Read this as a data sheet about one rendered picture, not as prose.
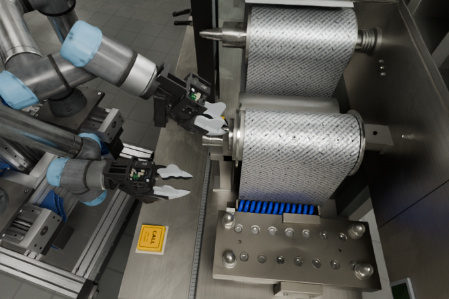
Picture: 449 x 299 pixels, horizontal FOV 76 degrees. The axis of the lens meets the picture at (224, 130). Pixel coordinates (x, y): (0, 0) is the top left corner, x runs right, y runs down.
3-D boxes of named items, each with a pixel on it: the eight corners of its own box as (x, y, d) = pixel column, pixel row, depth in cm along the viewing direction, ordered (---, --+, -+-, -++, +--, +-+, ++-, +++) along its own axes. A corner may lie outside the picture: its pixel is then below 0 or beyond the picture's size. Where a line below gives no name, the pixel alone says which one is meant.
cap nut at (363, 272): (353, 262, 71) (359, 259, 67) (367, 263, 71) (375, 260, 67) (355, 279, 69) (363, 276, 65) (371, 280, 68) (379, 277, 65)
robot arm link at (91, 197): (107, 172, 93) (95, 155, 84) (109, 204, 87) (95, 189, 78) (82, 178, 92) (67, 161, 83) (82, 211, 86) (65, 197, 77)
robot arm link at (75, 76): (51, 55, 62) (48, 51, 52) (101, 35, 66) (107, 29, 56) (71, 88, 65) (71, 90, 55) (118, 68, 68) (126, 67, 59)
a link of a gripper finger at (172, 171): (190, 169, 73) (154, 171, 72) (192, 179, 78) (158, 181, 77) (190, 158, 75) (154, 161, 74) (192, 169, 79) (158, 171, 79)
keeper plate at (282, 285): (274, 287, 78) (280, 281, 69) (311, 290, 78) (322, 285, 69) (274, 297, 77) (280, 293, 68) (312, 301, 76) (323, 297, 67)
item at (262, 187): (238, 199, 82) (241, 169, 67) (321, 205, 81) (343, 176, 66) (238, 201, 82) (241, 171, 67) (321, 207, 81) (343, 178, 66)
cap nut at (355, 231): (346, 223, 76) (353, 218, 73) (360, 225, 76) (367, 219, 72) (349, 238, 74) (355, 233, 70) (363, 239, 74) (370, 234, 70)
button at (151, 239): (143, 226, 89) (141, 224, 87) (166, 228, 88) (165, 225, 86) (137, 250, 85) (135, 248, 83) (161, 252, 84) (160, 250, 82)
